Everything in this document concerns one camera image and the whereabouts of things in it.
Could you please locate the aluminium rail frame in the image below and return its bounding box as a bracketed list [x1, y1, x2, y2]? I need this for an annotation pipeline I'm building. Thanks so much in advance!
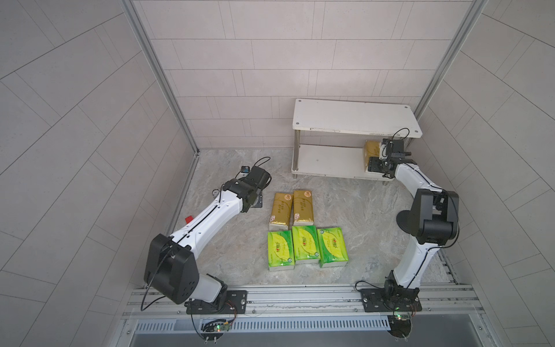
[121, 283, 484, 321]

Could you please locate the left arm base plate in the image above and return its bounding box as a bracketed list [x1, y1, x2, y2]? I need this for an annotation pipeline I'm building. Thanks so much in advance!
[185, 290, 248, 315]

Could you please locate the left circuit board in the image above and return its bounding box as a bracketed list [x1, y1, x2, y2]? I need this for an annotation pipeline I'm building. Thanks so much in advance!
[200, 319, 232, 344]

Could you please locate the white two-tier shelf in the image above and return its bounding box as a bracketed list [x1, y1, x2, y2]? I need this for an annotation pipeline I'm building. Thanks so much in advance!
[291, 98, 423, 181]

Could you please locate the green tissue pack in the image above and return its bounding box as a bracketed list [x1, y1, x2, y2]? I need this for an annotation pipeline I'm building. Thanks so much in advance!
[317, 227, 349, 268]
[267, 231, 295, 271]
[292, 226, 320, 264]

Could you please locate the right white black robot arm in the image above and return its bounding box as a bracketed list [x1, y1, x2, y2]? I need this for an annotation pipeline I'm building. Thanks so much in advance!
[364, 138, 459, 303]

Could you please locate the circuit board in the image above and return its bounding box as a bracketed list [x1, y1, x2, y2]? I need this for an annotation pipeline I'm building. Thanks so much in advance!
[387, 315, 413, 340]
[200, 319, 232, 344]

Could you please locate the gold tissue pack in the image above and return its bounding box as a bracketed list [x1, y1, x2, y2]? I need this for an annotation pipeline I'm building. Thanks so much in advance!
[293, 190, 315, 226]
[269, 192, 293, 231]
[364, 140, 381, 172]

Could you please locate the sparkly tube on black stand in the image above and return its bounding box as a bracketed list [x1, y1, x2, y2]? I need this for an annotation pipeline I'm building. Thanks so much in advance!
[396, 210, 411, 235]

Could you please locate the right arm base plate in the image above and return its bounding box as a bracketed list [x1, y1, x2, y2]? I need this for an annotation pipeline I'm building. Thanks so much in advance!
[358, 287, 422, 314]

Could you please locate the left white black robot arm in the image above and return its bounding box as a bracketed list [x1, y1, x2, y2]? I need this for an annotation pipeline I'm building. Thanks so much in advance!
[144, 166, 272, 312]

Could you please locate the right circuit board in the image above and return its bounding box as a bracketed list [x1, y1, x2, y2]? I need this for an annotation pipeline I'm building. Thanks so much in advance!
[387, 315, 413, 340]

